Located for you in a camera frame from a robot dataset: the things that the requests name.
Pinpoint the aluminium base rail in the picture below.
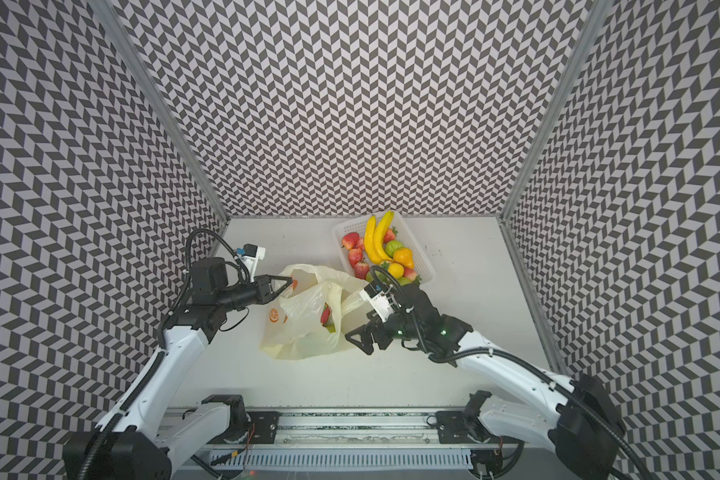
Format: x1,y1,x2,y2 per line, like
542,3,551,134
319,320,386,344
155,406,610,451

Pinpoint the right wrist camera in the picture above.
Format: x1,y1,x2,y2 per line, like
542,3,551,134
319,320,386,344
360,284,395,323

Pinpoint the green apple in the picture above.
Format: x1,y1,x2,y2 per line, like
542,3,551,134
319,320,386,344
384,240,404,258

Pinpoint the yellow banana bunch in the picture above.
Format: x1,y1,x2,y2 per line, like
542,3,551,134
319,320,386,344
364,211,394,265

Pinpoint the orange fruit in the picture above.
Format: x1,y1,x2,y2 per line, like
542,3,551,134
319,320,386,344
393,247,415,269

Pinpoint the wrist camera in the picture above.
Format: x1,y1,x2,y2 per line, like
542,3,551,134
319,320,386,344
236,243,266,279
360,284,395,323

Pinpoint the aluminium left corner post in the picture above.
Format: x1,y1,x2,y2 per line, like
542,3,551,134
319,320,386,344
88,0,229,230

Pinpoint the yellow plastic bag orange print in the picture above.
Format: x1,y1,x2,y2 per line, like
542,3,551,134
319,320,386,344
259,264,371,361

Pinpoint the aluminium corner post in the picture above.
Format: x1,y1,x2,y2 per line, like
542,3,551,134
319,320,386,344
499,0,614,225
88,0,229,230

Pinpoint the yellow lemon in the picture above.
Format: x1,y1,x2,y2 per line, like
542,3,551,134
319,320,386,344
386,262,405,279

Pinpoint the white plastic fruit basket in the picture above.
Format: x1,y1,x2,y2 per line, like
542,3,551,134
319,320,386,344
332,212,436,283

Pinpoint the aluminium right corner post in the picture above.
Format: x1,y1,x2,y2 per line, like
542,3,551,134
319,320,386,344
499,0,614,225

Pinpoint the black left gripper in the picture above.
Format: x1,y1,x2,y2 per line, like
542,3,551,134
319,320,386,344
216,274,293,313

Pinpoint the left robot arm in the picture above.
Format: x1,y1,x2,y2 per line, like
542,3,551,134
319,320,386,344
63,244,293,479

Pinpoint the red apple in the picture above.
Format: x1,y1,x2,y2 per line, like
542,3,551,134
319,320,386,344
341,232,361,250

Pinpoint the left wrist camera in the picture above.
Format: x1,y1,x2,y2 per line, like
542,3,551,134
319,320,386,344
236,243,266,279

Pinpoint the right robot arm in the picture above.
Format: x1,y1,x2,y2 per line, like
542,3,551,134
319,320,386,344
345,281,651,479

